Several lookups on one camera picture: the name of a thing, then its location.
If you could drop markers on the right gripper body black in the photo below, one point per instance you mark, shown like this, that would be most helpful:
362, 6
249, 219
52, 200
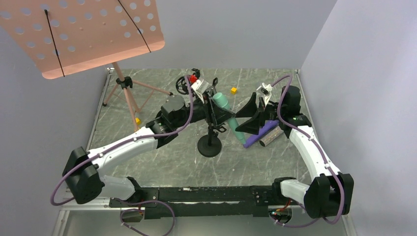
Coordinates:
259, 112

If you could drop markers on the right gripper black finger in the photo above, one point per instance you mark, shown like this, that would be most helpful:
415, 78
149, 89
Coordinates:
253, 125
250, 109

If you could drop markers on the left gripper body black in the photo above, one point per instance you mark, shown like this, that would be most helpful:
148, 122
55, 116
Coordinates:
210, 108

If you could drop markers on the teal toy microphone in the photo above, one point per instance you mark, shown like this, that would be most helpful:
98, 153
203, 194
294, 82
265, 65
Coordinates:
222, 102

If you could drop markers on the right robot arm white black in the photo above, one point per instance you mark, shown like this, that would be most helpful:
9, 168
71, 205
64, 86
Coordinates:
330, 192

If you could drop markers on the black round-base clip mic stand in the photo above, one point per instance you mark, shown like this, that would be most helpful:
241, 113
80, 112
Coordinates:
212, 89

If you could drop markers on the pink perforated music stand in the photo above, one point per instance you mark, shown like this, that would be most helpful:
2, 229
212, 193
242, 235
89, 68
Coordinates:
53, 53

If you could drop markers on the purple toy microphone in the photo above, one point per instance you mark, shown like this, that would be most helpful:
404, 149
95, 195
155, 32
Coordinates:
269, 125

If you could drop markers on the glitter silver toy microphone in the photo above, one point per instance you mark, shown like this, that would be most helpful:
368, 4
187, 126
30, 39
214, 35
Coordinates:
271, 136

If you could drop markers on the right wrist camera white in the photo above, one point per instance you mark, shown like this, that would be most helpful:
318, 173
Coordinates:
264, 90

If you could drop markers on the black shock mount tripod stand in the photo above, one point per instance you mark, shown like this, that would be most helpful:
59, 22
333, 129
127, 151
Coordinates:
181, 85

